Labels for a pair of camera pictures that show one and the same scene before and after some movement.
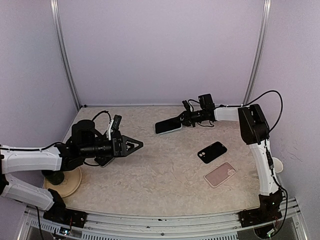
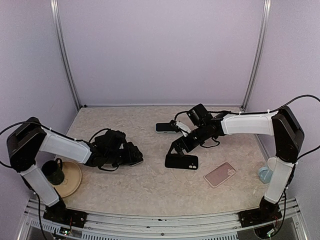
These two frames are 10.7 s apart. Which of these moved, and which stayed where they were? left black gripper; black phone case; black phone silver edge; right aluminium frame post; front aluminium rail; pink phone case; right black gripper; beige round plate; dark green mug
Moved: black phone case; left black gripper; right black gripper; black phone silver edge
Stayed: front aluminium rail; beige round plate; pink phone case; dark green mug; right aluminium frame post
